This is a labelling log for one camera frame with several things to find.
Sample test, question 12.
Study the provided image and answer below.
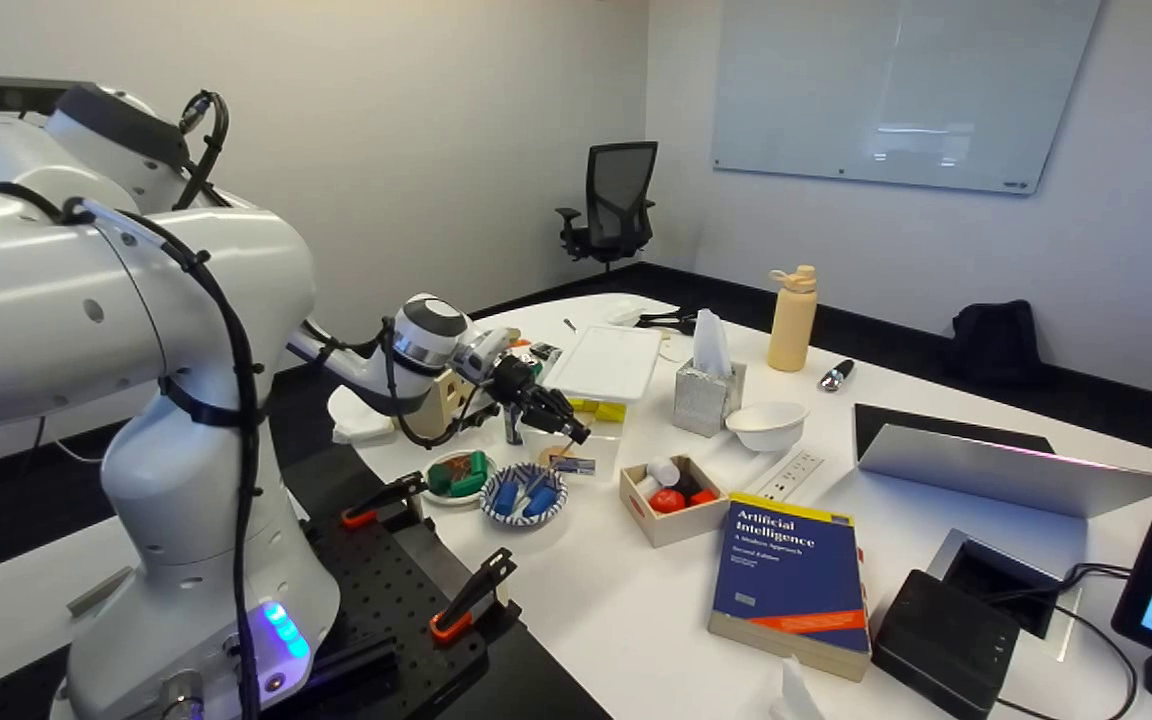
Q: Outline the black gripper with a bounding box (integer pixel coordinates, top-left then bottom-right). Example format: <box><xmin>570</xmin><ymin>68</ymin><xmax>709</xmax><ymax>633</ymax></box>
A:
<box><xmin>483</xmin><ymin>348</ymin><xmax>594</xmax><ymax>449</ymax></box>

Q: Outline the wooden chopstick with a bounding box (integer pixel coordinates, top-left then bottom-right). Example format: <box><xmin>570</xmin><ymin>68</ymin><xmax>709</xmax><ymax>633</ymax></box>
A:
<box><xmin>527</xmin><ymin>437</ymin><xmax>582</xmax><ymax>498</ymax></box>

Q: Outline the blue patterned bowl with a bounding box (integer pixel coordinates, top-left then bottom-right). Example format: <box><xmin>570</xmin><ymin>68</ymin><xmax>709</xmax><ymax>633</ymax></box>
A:
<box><xmin>477</xmin><ymin>460</ymin><xmax>567</xmax><ymax>534</ymax></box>

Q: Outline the small white bowl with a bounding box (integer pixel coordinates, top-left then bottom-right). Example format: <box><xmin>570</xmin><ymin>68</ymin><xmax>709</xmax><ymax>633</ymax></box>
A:
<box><xmin>417</xmin><ymin>449</ymin><xmax>496</xmax><ymax>513</ymax></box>

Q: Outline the white ceramic bowl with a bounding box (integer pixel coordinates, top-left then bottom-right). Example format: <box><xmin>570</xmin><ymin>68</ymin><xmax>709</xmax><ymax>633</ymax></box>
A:
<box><xmin>725</xmin><ymin>400</ymin><xmax>809</xmax><ymax>460</ymax></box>

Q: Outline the white rectangular tray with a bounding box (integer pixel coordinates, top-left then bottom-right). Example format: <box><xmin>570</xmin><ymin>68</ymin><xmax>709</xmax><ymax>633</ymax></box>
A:
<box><xmin>549</xmin><ymin>324</ymin><xmax>669</xmax><ymax>410</ymax></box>

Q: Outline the blue toy block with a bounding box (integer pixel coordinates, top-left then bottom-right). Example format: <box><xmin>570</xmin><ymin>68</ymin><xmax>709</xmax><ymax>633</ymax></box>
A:
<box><xmin>525</xmin><ymin>475</ymin><xmax>563</xmax><ymax>519</ymax></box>

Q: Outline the light wooden block toy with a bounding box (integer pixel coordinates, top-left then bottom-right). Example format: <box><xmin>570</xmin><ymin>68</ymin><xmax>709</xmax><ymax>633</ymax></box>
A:
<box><xmin>427</xmin><ymin>367</ymin><xmax>488</xmax><ymax>449</ymax></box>

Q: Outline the green toy block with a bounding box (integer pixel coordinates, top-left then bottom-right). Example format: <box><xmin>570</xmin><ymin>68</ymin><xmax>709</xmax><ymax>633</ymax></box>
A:
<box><xmin>427</xmin><ymin>451</ymin><xmax>492</xmax><ymax>498</ymax></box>

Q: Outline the wooden toy box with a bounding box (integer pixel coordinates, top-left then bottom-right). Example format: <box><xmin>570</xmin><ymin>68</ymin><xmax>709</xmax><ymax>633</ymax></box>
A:
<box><xmin>615</xmin><ymin>451</ymin><xmax>729</xmax><ymax>551</ymax></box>

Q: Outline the grey tissue box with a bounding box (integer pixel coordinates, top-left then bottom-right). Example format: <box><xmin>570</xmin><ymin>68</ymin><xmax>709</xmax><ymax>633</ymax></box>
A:
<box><xmin>669</xmin><ymin>358</ymin><xmax>749</xmax><ymax>440</ymax></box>

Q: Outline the black spatula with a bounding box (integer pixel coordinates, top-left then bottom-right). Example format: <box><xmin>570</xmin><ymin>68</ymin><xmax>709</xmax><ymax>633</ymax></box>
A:
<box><xmin>630</xmin><ymin>309</ymin><xmax>690</xmax><ymax>337</ymax></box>

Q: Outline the white tissue sheet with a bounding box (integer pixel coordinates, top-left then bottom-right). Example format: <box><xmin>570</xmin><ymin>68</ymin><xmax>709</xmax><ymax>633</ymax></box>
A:
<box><xmin>689</xmin><ymin>303</ymin><xmax>735</xmax><ymax>380</ymax></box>

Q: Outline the black orange clamp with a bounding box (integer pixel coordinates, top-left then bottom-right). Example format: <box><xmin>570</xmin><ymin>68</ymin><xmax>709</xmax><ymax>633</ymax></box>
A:
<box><xmin>335</xmin><ymin>470</ymin><xmax>427</xmax><ymax>534</ymax></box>
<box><xmin>427</xmin><ymin>544</ymin><xmax>521</xmax><ymax>649</ymax></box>

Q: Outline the white power strip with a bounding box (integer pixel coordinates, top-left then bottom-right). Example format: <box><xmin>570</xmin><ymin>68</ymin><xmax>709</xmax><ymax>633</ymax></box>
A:
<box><xmin>761</xmin><ymin>449</ymin><xmax>828</xmax><ymax>508</ymax></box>

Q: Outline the black mesh office chair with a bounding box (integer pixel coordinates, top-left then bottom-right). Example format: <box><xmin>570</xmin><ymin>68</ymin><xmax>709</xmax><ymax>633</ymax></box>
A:
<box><xmin>551</xmin><ymin>135</ymin><xmax>663</xmax><ymax>277</ymax></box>

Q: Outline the tan water bottle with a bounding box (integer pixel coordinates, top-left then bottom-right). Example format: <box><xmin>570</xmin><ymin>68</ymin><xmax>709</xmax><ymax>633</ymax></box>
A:
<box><xmin>765</xmin><ymin>260</ymin><xmax>824</xmax><ymax>375</ymax></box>

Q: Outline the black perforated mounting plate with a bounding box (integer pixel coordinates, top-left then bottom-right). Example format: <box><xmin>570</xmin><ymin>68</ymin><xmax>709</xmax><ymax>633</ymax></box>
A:
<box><xmin>278</xmin><ymin>444</ymin><xmax>613</xmax><ymax>720</ymax></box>

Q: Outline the black marker pen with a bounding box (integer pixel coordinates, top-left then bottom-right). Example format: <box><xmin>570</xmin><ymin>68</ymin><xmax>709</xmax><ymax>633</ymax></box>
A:
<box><xmin>812</xmin><ymin>353</ymin><xmax>859</xmax><ymax>398</ymax></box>

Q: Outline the blue hardcover book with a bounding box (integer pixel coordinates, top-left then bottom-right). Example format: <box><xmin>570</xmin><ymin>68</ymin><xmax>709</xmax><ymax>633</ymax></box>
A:
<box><xmin>702</xmin><ymin>491</ymin><xmax>870</xmax><ymax>685</ymax></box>

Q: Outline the black backpack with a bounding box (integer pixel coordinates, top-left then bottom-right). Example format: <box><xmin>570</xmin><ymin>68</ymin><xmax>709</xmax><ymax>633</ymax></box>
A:
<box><xmin>938</xmin><ymin>295</ymin><xmax>1047</xmax><ymax>391</ymax></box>

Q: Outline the small black box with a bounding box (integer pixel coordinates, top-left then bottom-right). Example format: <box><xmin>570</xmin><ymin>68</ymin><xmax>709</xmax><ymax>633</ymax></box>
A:
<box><xmin>869</xmin><ymin>567</ymin><xmax>1023</xmax><ymax>720</ymax></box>

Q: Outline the white flat floor sheet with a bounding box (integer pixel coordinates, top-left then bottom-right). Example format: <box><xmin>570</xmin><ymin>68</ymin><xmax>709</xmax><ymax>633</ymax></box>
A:
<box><xmin>0</xmin><ymin>513</ymin><xmax>139</xmax><ymax>694</ymax></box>

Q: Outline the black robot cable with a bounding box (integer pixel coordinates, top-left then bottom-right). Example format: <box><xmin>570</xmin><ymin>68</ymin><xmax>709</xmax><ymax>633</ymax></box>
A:
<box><xmin>0</xmin><ymin>85</ymin><xmax>498</xmax><ymax>720</ymax></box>

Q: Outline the table cable box opening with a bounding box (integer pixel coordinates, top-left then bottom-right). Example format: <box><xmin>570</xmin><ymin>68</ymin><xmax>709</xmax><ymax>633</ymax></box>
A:
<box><xmin>927</xmin><ymin>525</ymin><xmax>1089</xmax><ymax>639</ymax></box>

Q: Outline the wall whiteboard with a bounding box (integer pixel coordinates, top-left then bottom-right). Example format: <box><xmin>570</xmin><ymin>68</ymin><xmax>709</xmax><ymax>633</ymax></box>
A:
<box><xmin>712</xmin><ymin>0</ymin><xmax>1110</xmax><ymax>202</ymax></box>

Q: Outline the black stereo camera bar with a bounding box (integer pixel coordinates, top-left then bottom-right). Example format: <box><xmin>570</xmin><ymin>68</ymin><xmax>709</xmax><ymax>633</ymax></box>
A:
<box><xmin>0</xmin><ymin>74</ymin><xmax>125</xmax><ymax>126</ymax></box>

